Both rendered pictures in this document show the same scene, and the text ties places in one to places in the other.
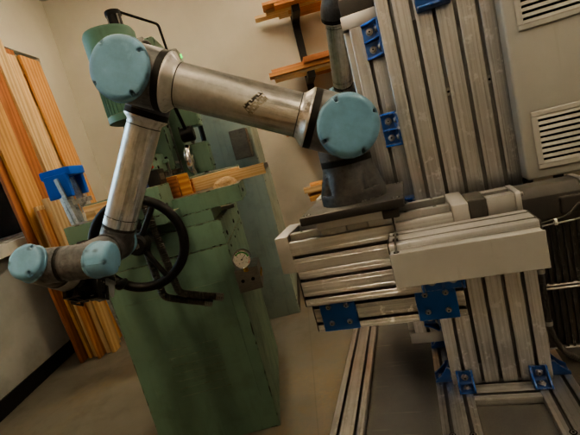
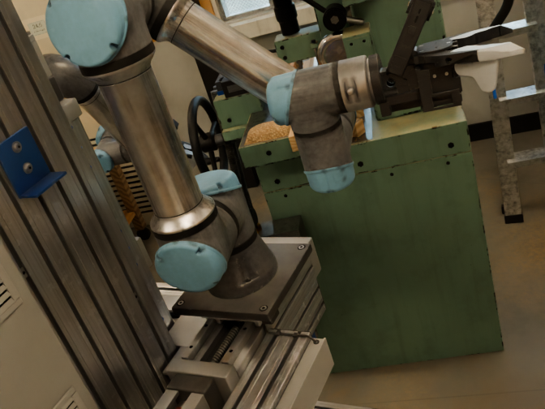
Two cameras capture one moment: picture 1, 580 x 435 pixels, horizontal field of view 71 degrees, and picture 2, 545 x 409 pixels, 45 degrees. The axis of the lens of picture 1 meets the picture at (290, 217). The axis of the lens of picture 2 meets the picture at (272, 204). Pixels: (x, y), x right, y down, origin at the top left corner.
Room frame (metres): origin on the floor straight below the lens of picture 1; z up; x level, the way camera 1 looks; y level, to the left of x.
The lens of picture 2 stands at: (1.81, -1.38, 1.55)
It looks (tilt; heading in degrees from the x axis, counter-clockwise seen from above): 28 degrees down; 106
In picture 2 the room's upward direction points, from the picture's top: 19 degrees counter-clockwise
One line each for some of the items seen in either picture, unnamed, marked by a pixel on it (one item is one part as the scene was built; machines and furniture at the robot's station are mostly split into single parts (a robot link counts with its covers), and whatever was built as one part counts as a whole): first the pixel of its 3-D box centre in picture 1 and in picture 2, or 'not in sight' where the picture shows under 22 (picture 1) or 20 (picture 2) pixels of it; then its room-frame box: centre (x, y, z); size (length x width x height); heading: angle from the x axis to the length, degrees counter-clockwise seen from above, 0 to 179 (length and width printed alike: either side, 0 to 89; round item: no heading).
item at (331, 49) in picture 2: (191, 160); (340, 53); (1.64, 0.32, 1.02); 0.12 x 0.03 x 0.12; 0
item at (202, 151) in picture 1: (201, 157); (361, 52); (1.70, 0.29, 1.02); 0.09 x 0.07 x 0.12; 90
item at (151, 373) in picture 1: (207, 320); (386, 234); (1.63, 0.45, 0.35); 0.58 x 0.45 x 0.71; 0
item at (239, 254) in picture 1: (242, 261); (252, 221); (1.30, 0.19, 0.65); 0.06 x 0.04 x 0.08; 90
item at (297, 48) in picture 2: (152, 167); (302, 46); (1.53, 0.45, 1.03); 0.14 x 0.07 x 0.09; 0
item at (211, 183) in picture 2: not in sight; (215, 208); (1.40, -0.32, 0.98); 0.13 x 0.12 x 0.14; 86
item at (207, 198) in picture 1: (158, 211); (274, 109); (1.40, 0.44, 0.87); 0.61 x 0.30 x 0.06; 90
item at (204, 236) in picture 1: (179, 230); (359, 125); (1.63, 0.45, 0.76); 0.57 x 0.45 x 0.09; 0
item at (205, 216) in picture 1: (163, 223); not in sight; (1.45, 0.45, 0.82); 0.40 x 0.21 x 0.04; 90
